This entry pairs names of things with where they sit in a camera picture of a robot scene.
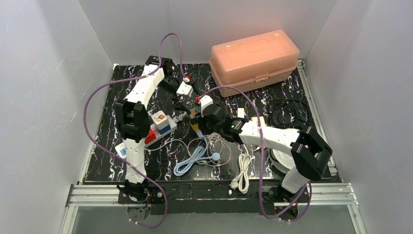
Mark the light blue socket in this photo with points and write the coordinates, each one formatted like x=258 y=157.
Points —
x=200 y=134

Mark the red power adapter plug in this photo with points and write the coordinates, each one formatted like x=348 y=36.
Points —
x=151 y=137

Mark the pink translucent storage box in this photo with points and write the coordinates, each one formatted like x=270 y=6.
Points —
x=253 y=62

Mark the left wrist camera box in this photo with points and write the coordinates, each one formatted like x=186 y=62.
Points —
x=184 y=90

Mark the pink power adapter plug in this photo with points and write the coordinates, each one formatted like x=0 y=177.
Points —
x=260 y=119

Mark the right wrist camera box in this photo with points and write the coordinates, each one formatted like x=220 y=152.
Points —
x=204 y=102

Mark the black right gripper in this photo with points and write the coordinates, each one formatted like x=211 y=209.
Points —
x=201 y=117

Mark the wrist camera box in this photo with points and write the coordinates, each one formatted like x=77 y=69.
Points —
x=184 y=90
x=204 y=102

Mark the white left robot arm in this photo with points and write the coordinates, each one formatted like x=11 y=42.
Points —
x=132 y=118

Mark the blue power adapter plug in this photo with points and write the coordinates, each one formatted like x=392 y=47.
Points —
x=165 y=129

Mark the long white power strip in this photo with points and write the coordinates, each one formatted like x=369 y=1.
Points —
x=158 y=134

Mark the green and yellow adapter stack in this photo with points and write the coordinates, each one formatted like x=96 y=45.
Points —
x=192 y=119

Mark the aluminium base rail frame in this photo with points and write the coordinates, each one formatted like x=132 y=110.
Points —
x=205 y=197

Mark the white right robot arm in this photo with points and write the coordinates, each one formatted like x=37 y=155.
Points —
x=309 y=150

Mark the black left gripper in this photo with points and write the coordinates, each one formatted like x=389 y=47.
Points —
x=180 y=105

